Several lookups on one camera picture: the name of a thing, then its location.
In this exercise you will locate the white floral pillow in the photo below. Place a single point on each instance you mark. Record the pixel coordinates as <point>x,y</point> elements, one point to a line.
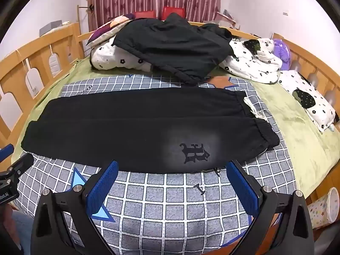
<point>318,103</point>

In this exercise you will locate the grey box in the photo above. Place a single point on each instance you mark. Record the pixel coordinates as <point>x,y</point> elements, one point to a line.
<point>53,28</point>

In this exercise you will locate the wooden rack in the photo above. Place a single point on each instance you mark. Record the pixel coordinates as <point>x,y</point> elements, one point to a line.
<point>79,26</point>

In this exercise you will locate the pile of black clothes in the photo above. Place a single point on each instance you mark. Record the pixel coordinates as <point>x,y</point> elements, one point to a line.
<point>172,47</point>

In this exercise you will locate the red plastic chair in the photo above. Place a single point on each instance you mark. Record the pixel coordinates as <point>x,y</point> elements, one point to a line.
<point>144,15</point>
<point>172,11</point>

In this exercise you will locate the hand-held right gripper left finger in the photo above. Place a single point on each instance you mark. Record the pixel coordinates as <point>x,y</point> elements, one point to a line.
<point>102,188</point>

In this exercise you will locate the green bed sheet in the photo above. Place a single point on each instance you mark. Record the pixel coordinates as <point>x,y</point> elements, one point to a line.
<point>292,127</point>

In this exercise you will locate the purple and orange pillow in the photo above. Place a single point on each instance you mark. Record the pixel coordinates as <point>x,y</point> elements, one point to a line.
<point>106,29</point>

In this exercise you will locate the wooden bed frame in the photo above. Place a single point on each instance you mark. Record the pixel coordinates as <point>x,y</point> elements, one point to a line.
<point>16,58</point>

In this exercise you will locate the person's jeans leg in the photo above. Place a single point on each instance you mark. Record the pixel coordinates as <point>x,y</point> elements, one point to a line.
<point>24,233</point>

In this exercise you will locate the star-printed paper bin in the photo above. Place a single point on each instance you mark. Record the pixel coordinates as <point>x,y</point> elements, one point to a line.
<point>322,207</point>

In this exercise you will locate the purple plush toy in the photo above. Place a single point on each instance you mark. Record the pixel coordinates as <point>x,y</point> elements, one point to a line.
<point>283,53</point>

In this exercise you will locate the grey checked blanket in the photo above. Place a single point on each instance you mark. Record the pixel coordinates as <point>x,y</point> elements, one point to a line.
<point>164,212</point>

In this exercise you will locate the white floral quilt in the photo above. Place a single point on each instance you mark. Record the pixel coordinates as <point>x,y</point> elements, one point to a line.
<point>247,63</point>

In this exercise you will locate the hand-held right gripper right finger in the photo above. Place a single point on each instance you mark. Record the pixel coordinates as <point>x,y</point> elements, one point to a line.
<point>243,188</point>

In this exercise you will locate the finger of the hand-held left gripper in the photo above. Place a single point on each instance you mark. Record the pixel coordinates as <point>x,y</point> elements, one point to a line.
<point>6,151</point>
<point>22,163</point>

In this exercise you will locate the black pants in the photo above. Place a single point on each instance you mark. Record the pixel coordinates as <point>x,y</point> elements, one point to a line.
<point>132,127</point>

